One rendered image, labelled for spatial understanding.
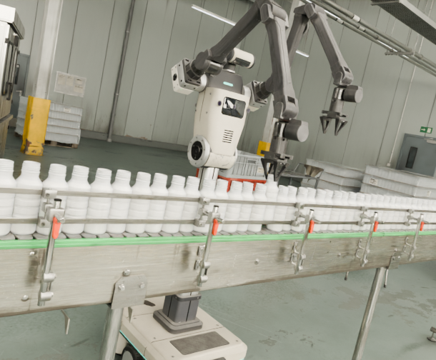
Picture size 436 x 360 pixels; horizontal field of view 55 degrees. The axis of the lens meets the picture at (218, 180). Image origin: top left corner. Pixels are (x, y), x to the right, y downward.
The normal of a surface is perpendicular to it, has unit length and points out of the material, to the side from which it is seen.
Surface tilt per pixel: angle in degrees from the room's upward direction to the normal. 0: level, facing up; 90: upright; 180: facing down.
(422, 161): 90
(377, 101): 90
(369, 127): 90
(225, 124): 90
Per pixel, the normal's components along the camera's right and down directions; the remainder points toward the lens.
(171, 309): -0.75, -0.07
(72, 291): 0.63, 0.23
